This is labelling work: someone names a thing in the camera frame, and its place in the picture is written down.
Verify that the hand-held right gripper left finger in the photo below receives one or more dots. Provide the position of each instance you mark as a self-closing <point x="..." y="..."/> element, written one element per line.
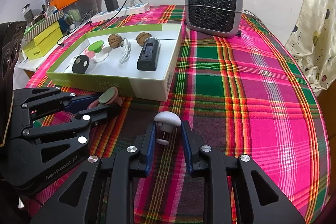
<point x="151" y="148"/>

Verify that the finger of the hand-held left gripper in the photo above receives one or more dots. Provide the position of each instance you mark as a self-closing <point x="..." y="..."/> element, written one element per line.
<point x="105" y="112"/>
<point x="78" y="103"/>

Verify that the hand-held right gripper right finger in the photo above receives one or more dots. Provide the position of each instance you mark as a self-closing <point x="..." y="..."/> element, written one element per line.
<point x="187" y="150"/>

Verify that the large pink clip green pad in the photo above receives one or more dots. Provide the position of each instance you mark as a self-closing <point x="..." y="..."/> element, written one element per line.
<point x="109" y="96"/>

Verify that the white mushroom-shaped knob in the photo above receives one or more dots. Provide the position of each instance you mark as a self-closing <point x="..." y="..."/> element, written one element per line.
<point x="166" y="120"/>

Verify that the green-topped white stand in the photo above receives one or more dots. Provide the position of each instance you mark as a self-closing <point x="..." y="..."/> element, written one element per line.
<point x="98" y="49"/>

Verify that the green and white cardboard box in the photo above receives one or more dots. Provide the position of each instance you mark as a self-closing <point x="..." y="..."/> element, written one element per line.
<point x="157" y="66"/>

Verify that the black rectangular device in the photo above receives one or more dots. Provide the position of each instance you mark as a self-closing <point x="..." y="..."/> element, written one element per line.
<point x="149" y="54"/>

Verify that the brown walnut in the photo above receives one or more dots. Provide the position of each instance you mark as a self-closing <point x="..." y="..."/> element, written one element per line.
<point x="143" y="37"/>
<point x="115" y="40"/>

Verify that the white side table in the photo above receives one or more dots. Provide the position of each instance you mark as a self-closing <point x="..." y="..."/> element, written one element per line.
<point x="29" y="64"/>

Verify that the yellow cardboard box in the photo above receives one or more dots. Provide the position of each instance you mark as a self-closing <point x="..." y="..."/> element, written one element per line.
<point x="43" y="41"/>

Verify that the small green white toy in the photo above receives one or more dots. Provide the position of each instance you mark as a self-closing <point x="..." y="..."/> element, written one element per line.
<point x="71" y="16"/>

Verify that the clear storage bin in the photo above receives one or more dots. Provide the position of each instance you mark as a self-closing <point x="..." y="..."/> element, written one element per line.
<point x="84" y="8"/>

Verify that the white power strip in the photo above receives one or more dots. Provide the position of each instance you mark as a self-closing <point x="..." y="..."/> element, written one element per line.
<point x="120" y="10"/>

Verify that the glass jar black lid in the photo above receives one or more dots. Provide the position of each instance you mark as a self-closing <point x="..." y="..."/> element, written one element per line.
<point x="26" y="12"/>

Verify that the black charger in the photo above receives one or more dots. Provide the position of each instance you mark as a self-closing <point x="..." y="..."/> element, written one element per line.
<point x="111" y="2"/>

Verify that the grey fan heater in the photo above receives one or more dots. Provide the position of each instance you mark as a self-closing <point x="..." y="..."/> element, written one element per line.
<point x="214" y="3"/>

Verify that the cream dotted curtain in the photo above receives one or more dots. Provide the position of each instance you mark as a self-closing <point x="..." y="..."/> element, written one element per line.
<point x="315" y="29"/>

